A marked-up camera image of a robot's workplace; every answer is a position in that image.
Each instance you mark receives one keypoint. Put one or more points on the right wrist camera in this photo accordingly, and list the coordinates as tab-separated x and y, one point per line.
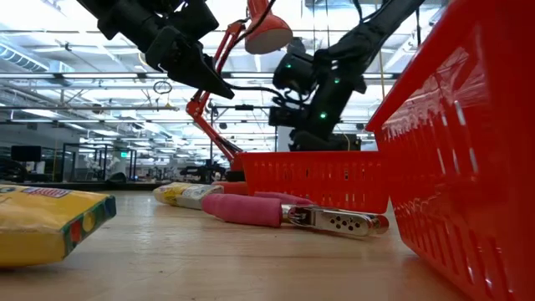
282	117

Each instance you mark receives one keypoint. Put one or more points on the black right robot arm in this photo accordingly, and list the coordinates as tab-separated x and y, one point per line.
334	96

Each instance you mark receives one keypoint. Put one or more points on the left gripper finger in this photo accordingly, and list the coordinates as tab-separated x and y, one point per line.
205	77

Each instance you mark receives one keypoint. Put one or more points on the yellow crayons pack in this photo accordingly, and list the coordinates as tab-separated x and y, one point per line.
37	226
184	195

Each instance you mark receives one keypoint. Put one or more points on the red desk lamp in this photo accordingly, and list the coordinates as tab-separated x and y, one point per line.
273	42

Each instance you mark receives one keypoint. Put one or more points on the black workstation frame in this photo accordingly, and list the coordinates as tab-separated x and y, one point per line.
104	145

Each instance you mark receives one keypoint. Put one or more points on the black box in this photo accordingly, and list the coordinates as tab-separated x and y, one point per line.
349	143

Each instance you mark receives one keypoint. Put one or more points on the black monitor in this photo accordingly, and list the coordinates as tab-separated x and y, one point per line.
26	154

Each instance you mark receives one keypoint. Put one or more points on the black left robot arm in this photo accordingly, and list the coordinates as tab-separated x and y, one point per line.
125	16

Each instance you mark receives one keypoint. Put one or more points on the red plastic basket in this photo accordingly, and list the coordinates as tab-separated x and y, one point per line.
460	167
313	180

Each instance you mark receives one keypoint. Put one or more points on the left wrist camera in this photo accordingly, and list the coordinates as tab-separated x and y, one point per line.
192	18

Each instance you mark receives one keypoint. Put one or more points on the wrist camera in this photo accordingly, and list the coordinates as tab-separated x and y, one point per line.
282	117
192	18

